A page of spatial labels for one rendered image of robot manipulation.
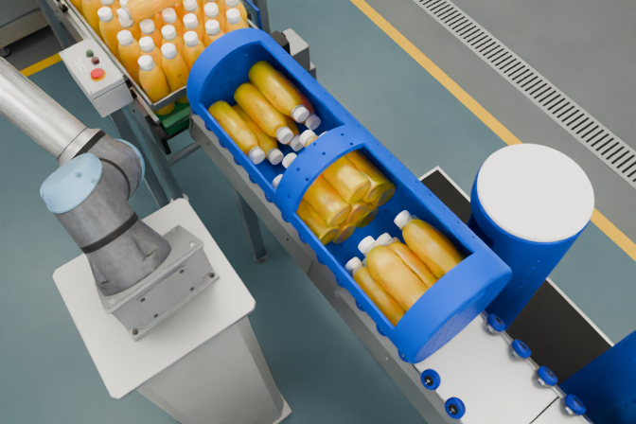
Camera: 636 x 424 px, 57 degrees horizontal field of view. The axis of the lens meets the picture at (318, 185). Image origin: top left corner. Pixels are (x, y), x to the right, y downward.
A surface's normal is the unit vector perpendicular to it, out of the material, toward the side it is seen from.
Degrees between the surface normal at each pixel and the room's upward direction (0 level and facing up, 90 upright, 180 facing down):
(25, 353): 0
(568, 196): 0
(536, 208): 0
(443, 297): 19
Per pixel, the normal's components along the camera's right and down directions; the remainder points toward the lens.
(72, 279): -0.04, -0.52
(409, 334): -0.73, 0.25
